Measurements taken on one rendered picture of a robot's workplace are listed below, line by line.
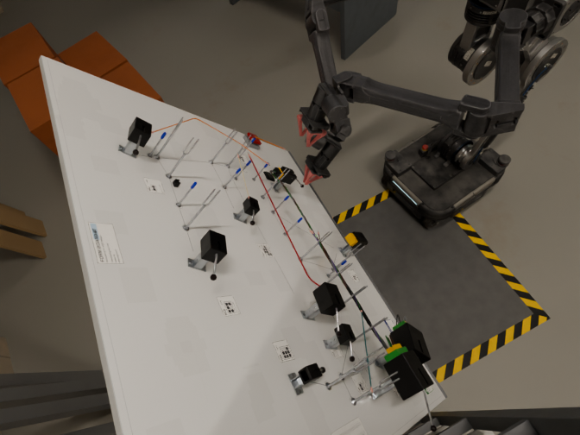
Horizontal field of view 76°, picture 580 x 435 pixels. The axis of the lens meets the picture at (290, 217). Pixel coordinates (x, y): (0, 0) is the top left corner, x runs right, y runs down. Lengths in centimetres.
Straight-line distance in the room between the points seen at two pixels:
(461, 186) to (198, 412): 208
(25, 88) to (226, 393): 269
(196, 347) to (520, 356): 198
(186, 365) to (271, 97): 280
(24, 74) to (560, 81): 388
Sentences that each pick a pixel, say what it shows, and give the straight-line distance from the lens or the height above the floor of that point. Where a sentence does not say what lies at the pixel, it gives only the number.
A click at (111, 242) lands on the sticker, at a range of 81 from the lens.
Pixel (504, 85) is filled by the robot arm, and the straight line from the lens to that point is 119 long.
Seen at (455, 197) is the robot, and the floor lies 24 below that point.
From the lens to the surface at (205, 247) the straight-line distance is 82.
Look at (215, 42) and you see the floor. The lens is 404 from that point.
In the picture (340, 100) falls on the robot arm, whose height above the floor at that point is 146.
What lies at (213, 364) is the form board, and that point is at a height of 154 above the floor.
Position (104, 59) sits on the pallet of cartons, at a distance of 357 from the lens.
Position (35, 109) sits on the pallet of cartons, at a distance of 292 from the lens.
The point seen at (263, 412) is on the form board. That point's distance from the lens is 80.
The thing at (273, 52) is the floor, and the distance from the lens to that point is 374.
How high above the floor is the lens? 226
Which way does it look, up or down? 61 degrees down
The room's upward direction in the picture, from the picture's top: 16 degrees counter-clockwise
